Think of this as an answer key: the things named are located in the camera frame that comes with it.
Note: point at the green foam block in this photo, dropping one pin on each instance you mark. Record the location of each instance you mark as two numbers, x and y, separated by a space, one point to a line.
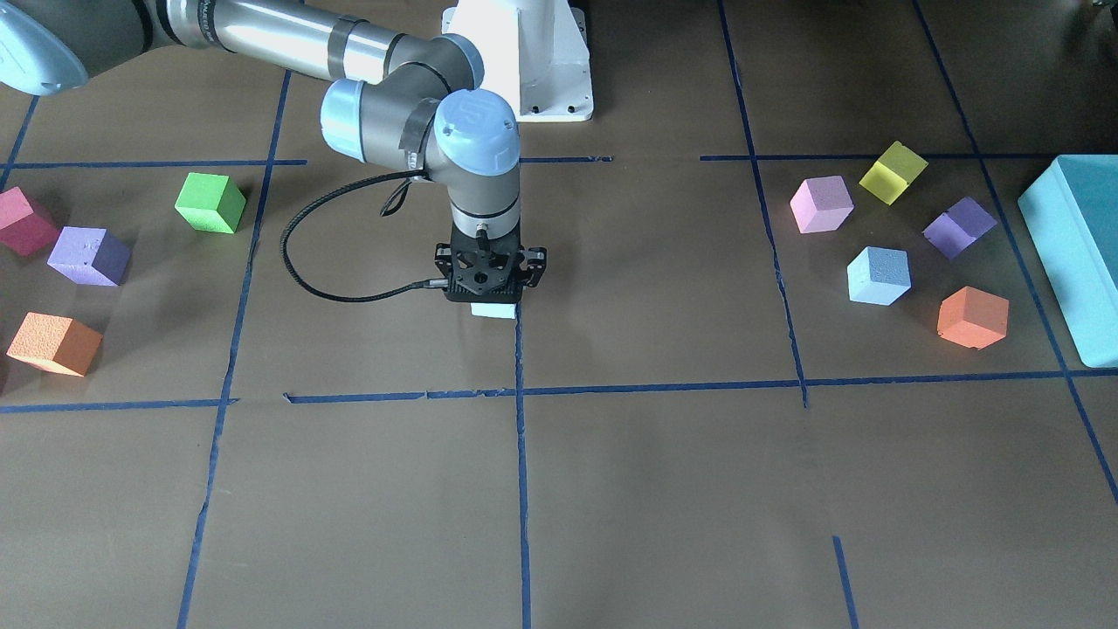
210 203

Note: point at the light blue foam block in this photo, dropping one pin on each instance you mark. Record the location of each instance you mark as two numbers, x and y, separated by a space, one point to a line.
503 311

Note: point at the pink foam block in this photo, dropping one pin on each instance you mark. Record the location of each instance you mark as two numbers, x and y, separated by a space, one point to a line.
821 204

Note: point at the teal plastic bin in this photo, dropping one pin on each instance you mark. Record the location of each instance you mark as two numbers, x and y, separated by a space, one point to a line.
1071 213

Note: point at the purple foam block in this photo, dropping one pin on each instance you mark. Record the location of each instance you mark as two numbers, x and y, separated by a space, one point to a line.
90 256
959 227

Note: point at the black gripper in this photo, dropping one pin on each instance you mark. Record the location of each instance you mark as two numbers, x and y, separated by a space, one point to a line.
535 265

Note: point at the orange foam block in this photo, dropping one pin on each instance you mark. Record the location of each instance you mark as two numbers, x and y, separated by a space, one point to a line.
973 318
58 345

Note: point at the yellow foam block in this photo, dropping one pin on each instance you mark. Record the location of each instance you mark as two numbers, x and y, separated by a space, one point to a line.
891 175

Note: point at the magenta foam block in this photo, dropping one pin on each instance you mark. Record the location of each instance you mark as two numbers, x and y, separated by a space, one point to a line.
26 227

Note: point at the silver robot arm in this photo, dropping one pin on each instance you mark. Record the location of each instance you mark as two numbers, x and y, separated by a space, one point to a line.
414 106

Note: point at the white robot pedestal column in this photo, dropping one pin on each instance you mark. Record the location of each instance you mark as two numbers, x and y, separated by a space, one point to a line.
536 55

